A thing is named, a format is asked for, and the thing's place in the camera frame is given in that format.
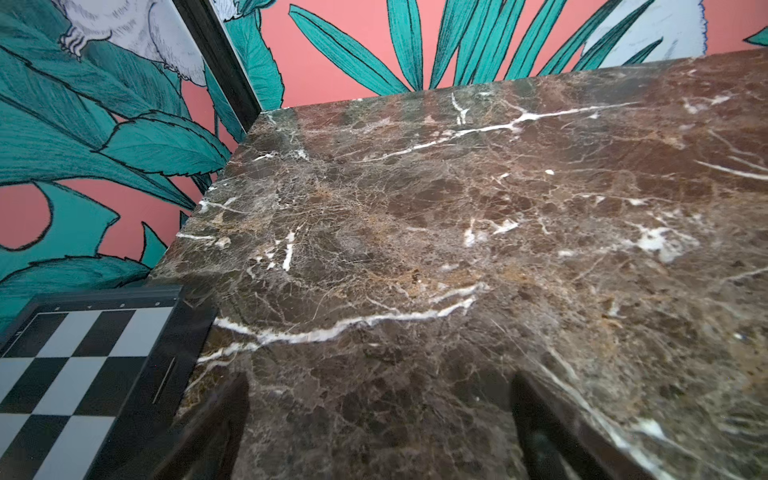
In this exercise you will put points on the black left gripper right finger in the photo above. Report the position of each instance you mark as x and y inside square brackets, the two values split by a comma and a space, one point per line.
[553, 436]

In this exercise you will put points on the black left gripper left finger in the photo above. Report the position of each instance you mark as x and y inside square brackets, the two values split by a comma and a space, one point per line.
[207, 443]

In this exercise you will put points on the black white checkerboard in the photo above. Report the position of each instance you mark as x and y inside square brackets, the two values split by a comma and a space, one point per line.
[89, 379]

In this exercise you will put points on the black corner frame post left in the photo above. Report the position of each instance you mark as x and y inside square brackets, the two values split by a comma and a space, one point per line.
[234, 100]

